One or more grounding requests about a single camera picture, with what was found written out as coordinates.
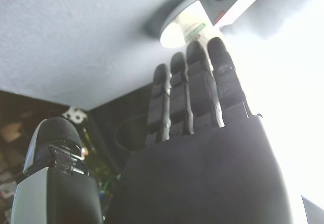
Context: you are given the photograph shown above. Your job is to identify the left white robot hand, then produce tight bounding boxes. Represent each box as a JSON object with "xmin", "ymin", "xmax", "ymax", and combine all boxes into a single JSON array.
[{"xmin": 11, "ymin": 36, "xmax": 304, "ymax": 224}]

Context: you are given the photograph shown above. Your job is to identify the white lidded paper cup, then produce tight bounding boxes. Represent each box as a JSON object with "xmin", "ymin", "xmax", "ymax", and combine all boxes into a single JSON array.
[{"xmin": 159, "ymin": 1, "xmax": 226, "ymax": 49}]

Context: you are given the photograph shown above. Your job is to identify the small grey box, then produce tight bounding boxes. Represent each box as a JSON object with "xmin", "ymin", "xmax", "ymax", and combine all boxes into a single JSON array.
[{"xmin": 194, "ymin": 0, "xmax": 278, "ymax": 28}]

